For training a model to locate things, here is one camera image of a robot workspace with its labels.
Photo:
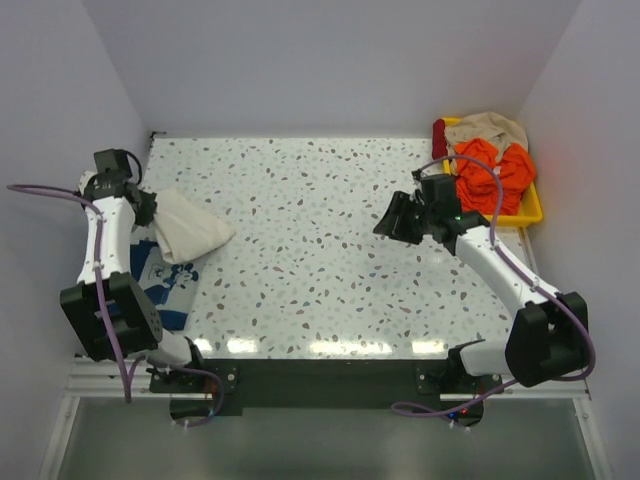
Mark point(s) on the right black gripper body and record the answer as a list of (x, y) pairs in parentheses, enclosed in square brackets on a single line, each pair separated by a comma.
[(413, 219)]

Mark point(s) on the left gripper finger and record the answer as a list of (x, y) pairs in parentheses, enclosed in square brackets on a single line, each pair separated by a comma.
[(143, 214), (147, 202)]

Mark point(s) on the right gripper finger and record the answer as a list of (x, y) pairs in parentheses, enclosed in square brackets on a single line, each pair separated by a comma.
[(410, 225), (386, 224)]

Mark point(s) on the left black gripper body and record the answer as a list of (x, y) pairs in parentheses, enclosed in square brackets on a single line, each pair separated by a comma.
[(147, 206)]

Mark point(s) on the cream t shirt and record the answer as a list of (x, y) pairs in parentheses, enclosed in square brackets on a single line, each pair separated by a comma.
[(185, 232)]

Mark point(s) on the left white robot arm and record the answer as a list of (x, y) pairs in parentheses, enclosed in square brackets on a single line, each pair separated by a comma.
[(108, 310)]

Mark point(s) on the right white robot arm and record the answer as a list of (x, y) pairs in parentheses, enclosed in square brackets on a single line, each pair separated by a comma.
[(548, 339)]

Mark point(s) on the orange t shirt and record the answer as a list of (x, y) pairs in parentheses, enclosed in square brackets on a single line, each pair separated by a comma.
[(477, 188)]

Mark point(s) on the red cloth in bin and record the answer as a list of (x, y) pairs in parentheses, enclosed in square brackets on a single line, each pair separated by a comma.
[(439, 142)]

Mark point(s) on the folded blue white t shirt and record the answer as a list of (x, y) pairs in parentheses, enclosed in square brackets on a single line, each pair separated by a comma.
[(170, 287)]

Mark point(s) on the yellow plastic bin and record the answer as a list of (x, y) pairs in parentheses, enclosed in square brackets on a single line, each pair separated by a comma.
[(530, 209)]

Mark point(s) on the beige t shirt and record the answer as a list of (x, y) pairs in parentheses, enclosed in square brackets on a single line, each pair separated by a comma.
[(496, 129)]

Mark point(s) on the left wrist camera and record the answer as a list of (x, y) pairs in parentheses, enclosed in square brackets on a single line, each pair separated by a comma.
[(84, 180)]

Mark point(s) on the aluminium rail frame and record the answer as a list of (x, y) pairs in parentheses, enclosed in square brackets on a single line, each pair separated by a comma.
[(574, 387)]

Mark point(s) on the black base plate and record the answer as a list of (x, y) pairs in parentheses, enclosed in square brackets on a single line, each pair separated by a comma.
[(207, 388)]

